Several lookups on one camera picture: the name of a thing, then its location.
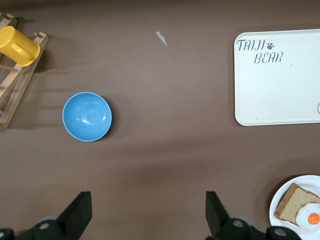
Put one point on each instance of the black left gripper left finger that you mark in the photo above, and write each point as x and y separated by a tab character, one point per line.
77	215

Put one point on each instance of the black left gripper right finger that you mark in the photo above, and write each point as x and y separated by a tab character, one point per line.
217	217

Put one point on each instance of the brown bread slice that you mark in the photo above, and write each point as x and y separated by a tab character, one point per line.
297	200

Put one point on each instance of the toy fried egg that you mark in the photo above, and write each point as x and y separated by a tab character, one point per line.
303	217

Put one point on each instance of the white round plate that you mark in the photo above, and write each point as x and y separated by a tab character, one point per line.
308	183

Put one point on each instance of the blue bowl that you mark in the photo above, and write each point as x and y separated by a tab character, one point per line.
86	117

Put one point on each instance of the wooden peg drying rack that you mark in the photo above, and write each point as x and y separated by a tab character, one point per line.
15	100

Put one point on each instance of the cream bear print tray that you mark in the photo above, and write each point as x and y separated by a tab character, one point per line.
275	95

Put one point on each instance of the yellow plastic mug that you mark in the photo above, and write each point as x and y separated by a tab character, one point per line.
15	42

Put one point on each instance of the small grey paper scrap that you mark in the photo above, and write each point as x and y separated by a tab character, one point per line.
161	37

